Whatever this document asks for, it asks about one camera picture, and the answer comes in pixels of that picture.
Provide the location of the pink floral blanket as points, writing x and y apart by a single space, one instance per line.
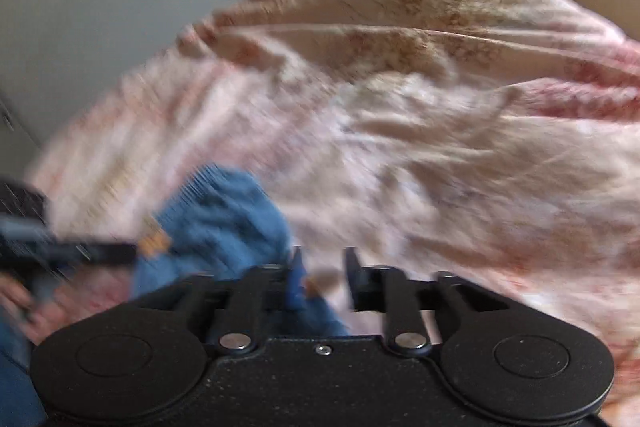
425 132

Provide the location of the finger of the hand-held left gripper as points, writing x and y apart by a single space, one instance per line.
102 253

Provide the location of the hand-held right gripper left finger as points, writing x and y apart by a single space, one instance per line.
298 279

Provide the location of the person's left hand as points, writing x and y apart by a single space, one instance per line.
37 319

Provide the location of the blue patterned pants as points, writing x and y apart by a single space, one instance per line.
225 217

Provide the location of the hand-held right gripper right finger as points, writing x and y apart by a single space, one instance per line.
353 279

